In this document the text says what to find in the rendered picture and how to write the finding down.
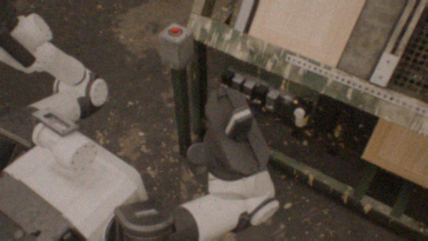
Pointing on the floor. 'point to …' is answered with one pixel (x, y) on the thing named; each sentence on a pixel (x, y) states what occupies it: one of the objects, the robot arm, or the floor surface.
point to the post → (181, 110)
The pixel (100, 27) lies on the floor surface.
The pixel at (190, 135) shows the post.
